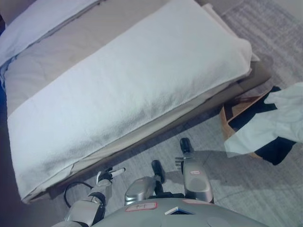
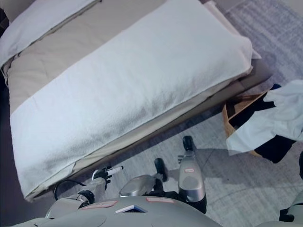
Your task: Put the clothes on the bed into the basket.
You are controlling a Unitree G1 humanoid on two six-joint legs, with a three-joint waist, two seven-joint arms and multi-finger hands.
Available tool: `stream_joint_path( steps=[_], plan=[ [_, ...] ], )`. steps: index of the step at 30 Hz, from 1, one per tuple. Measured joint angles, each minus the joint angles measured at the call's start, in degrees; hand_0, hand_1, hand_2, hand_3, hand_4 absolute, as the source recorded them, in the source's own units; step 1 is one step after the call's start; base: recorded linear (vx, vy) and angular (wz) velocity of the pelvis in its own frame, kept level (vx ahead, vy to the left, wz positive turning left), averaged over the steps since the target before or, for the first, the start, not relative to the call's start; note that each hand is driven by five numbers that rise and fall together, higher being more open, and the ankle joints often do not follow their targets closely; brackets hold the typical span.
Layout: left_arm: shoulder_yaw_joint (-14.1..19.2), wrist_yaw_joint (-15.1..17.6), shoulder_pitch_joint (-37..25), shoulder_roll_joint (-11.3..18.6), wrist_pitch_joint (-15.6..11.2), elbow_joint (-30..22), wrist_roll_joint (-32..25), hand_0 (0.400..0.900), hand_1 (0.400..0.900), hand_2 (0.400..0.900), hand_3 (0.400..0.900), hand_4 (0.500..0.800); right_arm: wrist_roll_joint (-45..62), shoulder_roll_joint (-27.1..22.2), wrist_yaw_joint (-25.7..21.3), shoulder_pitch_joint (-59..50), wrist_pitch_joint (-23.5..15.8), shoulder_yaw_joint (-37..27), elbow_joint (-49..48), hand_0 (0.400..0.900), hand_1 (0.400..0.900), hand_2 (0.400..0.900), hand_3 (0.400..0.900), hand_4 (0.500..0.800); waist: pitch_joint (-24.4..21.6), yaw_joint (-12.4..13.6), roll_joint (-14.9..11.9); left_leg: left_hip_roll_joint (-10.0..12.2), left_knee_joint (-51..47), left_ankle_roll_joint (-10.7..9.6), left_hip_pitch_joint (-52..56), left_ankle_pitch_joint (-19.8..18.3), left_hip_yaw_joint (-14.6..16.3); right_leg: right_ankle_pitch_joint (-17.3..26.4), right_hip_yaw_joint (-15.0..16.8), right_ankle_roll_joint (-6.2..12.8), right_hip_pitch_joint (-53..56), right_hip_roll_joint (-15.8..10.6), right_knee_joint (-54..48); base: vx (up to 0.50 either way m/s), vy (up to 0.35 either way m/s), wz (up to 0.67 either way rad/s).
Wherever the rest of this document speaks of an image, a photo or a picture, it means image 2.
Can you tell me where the black left robot foot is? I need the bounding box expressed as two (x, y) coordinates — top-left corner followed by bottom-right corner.
(154, 157), (169, 183)

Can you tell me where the black cloth basket liner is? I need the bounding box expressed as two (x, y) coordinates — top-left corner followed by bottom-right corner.
(228, 91), (299, 164)

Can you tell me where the white garment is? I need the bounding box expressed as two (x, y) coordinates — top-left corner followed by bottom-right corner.
(226, 79), (303, 157)

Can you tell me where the black right robot foot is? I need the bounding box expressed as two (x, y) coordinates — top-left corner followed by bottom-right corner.
(182, 135), (197, 154)

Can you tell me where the grey robot torso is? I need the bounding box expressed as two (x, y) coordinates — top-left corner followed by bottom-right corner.
(23, 196), (209, 227)

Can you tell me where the white pillow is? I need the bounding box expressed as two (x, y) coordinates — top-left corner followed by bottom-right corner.
(0, 0), (102, 66)

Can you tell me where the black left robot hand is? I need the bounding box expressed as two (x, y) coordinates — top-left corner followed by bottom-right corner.
(92, 165), (124, 187)

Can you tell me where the black robot foot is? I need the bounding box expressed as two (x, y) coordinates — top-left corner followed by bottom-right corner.
(182, 135), (197, 154)
(154, 157), (169, 183)

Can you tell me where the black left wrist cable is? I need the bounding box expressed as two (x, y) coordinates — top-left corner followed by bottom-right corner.
(53, 179), (87, 201)

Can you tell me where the silver right robot leg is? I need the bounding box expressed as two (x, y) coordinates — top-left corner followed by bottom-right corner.
(177, 151), (206, 213)

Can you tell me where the beige duvet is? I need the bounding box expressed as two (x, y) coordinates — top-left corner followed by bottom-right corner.
(1, 0), (166, 90)

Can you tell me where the grey rug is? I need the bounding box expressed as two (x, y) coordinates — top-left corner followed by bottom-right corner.
(104, 0), (303, 227)

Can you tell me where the silver left robot leg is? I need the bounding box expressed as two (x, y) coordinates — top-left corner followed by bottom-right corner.
(118, 174), (166, 198)

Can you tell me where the brown bed frame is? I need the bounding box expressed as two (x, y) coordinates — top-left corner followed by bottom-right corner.
(33, 56), (274, 204)

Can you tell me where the silver robot leg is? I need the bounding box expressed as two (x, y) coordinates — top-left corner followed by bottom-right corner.
(118, 174), (166, 198)
(177, 151), (206, 213)

